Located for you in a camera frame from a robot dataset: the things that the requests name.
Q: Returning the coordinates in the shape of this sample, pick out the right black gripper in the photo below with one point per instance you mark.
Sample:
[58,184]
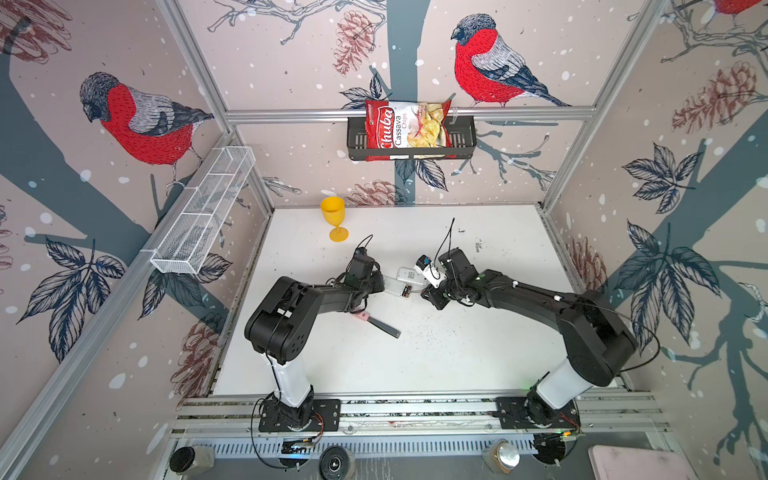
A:
[429,294]

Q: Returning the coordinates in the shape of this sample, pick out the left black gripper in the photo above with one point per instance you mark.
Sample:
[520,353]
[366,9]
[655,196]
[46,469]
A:
[379,281]

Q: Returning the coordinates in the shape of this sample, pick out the white remote control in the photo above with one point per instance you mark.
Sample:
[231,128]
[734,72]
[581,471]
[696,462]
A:
[410,275]

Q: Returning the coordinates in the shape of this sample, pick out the grey small remote control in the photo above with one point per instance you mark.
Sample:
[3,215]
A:
[397,287]

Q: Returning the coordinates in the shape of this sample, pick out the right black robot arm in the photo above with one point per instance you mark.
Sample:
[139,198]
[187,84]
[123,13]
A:
[598,344]

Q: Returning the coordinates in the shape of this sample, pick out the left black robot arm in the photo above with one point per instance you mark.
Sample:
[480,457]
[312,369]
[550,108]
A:
[280,327]

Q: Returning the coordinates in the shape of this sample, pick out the yellow plastic goblet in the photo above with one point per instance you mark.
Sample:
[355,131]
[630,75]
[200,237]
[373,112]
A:
[333,211]

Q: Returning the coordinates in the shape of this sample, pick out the red cassava chips bag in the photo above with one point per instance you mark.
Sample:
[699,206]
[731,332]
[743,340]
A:
[406,125]

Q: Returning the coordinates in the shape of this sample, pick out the silver topped jar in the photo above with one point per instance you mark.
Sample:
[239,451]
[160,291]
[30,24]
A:
[501,457]

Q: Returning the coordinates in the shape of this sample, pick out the black round speaker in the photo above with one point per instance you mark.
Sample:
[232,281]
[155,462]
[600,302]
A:
[337,463]

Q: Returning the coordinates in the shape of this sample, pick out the pink board corner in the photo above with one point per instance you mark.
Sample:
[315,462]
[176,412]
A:
[620,463]

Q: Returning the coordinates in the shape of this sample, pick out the grey cylinder can left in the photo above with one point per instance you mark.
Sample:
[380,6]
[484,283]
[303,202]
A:
[192,460]

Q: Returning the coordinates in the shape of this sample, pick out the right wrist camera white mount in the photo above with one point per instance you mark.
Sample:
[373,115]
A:
[432,273]

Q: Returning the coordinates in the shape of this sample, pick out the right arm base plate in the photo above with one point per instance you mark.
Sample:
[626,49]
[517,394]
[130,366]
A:
[524,413]

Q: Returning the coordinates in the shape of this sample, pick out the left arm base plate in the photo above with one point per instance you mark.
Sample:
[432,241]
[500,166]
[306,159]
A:
[312,416]

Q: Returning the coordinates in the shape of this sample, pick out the black wall basket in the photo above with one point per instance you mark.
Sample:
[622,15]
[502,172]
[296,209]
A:
[461,143]

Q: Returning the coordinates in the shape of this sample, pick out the white wire wall basket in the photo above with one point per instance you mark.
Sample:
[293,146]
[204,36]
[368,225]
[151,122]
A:
[192,235]

